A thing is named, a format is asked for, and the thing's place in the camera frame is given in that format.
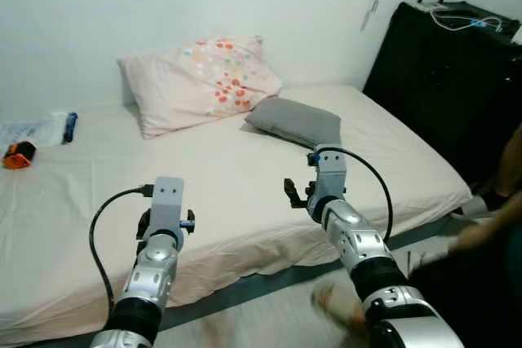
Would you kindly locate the black cabinet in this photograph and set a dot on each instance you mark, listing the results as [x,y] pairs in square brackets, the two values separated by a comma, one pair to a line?
[440,87]

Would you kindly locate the pink dotted pillow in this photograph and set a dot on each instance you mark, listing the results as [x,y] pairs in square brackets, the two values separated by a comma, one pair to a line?
[188,87]

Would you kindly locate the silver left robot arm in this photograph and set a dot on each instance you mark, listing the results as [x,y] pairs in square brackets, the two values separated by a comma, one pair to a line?
[151,275]

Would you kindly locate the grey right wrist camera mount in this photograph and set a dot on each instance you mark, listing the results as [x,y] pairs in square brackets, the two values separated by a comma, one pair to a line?
[330,170]

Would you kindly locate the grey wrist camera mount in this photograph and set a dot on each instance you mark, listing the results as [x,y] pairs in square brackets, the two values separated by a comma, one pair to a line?
[330,170]
[168,197]

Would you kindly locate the dark grey bed base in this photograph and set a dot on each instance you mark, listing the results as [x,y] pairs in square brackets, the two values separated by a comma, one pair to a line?
[261,283]

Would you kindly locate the bed with white sheet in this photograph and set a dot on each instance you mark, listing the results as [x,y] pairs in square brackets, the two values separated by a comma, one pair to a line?
[228,185]

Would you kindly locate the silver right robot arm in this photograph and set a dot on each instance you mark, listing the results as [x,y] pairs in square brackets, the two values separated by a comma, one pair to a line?
[359,246]

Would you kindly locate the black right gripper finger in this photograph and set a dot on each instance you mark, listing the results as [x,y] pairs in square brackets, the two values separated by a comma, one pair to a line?
[290,187]

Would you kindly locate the grey pillow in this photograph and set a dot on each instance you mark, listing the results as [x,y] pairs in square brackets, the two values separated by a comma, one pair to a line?
[294,118]

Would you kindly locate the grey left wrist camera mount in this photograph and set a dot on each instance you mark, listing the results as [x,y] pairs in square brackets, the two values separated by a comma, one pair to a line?
[168,197]

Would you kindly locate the white and blue plastic bag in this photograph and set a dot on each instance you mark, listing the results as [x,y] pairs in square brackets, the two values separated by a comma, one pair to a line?
[37,129]

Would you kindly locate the person in dark clothes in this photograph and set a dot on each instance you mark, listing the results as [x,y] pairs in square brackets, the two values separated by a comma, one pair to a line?
[481,283]

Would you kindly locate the orange and black object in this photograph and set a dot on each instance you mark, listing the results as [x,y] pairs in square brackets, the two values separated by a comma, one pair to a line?
[18,156]

